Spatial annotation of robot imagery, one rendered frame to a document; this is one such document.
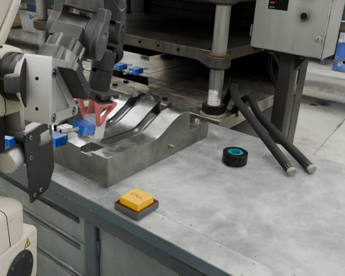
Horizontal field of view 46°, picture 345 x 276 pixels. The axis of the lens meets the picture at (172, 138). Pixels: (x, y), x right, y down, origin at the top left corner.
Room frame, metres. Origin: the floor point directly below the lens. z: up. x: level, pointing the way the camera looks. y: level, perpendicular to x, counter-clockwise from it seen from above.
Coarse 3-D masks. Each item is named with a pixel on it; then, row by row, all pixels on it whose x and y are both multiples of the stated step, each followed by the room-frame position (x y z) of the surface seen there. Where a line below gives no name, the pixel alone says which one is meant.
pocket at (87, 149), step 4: (88, 144) 1.06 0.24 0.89; (92, 144) 1.07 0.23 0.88; (96, 144) 1.06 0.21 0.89; (80, 148) 1.03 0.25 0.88; (84, 148) 1.05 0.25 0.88; (88, 148) 1.06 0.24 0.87; (92, 148) 1.07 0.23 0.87; (96, 148) 1.06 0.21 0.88; (100, 148) 1.05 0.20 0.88; (84, 152) 1.03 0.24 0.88; (88, 152) 1.06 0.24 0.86
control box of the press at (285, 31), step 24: (264, 0) 1.69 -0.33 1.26; (288, 0) 1.63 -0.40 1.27; (312, 0) 1.58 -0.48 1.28; (336, 0) 1.57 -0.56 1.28; (264, 24) 1.68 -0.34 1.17; (288, 24) 1.62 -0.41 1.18; (312, 24) 1.57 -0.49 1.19; (336, 24) 1.62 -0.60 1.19; (264, 48) 1.67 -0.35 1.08; (288, 48) 1.61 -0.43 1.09; (312, 48) 1.56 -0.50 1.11; (288, 72) 1.65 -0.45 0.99; (288, 96) 1.65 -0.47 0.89
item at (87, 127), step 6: (90, 114) 1.05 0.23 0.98; (78, 120) 1.02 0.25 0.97; (84, 120) 1.03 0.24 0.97; (90, 120) 1.03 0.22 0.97; (72, 126) 1.01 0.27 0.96; (78, 126) 0.99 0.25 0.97; (84, 126) 0.99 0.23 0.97; (90, 126) 1.00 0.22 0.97; (96, 126) 1.01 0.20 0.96; (102, 126) 1.03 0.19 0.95; (60, 132) 0.95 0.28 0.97; (66, 132) 0.96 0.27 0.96; (78, 132) 0.99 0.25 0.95; (84, 132) 0.99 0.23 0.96; (90, 132) 1.00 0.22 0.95; (96, 132) 1.02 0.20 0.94; (102, 132) 1.03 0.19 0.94; (96, 138) 1.02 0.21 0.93
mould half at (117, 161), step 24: (120, 96) 1.38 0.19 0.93; (120, 120) 1.25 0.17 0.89; (168, 120) 1.20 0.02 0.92; (192, 120) 1.37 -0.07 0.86; (72, 144) 1.05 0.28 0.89; (120, 144) 1.07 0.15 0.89; (144, 144) 1.09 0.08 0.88; (168, 144) 1.18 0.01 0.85; (192, 144) 1.30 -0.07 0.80; (72, 168) 1.05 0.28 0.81; (96, 168) 0.99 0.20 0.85; (120, 168) 1.01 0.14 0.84; (144, 168) 1.09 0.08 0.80
